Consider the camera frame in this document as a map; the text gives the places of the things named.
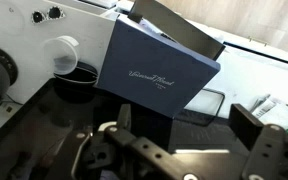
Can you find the papers and leaflets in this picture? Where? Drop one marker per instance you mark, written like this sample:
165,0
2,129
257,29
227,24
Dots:
270,110

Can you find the clear round plastic lid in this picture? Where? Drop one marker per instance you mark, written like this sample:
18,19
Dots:
12,20

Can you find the navy blue cardboard box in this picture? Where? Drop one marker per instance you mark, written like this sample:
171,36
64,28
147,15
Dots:
152,71

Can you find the white tv stand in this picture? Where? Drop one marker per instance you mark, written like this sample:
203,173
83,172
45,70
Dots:
243,77

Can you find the black white spotted sunglasses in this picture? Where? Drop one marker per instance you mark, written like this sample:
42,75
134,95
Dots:
53,13

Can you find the clear plastic cup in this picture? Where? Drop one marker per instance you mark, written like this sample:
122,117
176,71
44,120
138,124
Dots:
61,54

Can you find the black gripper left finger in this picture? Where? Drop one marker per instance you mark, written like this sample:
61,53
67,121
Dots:
124,117

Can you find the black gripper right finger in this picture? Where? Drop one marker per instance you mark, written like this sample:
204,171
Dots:
244,125

